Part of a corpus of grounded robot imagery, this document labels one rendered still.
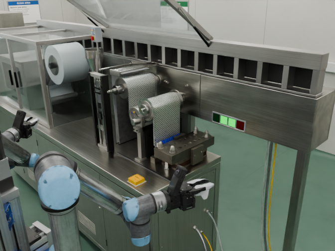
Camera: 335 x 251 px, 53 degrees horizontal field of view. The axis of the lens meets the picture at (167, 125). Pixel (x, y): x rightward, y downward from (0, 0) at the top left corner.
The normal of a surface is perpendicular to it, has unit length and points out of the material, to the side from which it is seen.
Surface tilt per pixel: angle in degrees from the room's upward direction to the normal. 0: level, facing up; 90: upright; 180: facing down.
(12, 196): 90
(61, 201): 80
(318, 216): 0
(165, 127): 90
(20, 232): 90
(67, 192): 82
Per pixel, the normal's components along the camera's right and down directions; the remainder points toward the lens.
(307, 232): -0.01, -0.92
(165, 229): 0.70, 0.26
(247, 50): -0.72, 0.28
